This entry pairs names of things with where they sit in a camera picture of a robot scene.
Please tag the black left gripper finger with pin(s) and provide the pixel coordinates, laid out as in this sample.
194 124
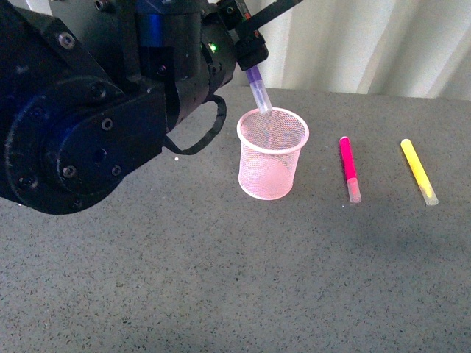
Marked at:
251 51

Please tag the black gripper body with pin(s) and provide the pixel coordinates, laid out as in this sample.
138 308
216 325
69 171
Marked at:
237 20

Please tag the purple highlighter pen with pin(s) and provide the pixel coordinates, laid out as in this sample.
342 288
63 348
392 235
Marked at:
258 89

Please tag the pink highlighter pen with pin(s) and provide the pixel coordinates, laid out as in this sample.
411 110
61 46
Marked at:
350 169

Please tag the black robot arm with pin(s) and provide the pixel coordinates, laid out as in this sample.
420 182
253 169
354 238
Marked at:
91 91

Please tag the pink mesh cup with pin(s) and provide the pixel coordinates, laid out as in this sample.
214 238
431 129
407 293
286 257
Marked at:
270 149

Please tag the white pleated curtain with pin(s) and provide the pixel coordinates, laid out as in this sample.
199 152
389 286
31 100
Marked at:
396 48

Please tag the yellow highlighter pen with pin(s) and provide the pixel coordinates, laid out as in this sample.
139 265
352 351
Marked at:
419 173

